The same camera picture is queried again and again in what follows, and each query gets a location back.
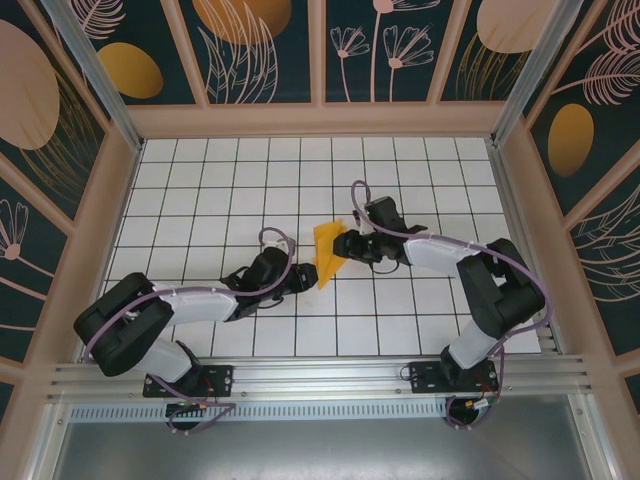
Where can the yellow paper sheet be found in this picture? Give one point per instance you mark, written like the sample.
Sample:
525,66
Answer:
327,250

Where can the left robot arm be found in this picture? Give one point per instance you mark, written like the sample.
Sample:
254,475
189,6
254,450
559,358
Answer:
120,325

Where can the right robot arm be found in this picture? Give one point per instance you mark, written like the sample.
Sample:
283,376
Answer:
505,300

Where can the grey brushed metal sheet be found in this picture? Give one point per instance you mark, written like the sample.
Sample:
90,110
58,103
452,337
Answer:
320,450

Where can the dark panel pink flowers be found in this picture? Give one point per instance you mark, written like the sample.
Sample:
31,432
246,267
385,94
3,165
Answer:
380,50

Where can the dark panel golden oval fern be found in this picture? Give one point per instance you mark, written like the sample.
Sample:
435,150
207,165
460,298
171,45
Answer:
570,140

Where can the dark panel orange circle leaves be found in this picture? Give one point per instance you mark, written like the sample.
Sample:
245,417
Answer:
250,50

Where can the dark panel pink leaf outlines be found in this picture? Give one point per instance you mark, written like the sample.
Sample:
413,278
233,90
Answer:
610,260

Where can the dark panel single pink flower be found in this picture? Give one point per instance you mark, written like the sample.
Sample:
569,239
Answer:
25,275

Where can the dark panel golden oval feather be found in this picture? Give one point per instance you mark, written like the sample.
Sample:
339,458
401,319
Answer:
130,70

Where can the dark panel pink oval fronds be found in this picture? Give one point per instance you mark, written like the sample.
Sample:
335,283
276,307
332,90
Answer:
500,25

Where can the dark panel large pink oval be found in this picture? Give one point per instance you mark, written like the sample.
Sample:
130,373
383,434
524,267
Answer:
30,85

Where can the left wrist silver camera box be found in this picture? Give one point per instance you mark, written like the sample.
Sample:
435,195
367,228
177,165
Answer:
284,245

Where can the long aluminium mounting rail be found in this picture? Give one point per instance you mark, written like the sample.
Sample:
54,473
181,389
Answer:
320,375

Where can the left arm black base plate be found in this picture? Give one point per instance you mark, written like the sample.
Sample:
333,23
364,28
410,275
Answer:
220,380

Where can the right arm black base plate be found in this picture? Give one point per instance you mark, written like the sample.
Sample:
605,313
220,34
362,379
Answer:
425,380

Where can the aluminium table side rail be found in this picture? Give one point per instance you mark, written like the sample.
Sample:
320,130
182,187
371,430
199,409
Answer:
525,250

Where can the aluminium extrusion post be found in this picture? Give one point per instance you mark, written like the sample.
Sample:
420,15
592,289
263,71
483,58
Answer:
528,75
95,70

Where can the aluminium frame bar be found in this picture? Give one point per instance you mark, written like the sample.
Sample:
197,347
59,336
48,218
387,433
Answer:
597,445
47,440

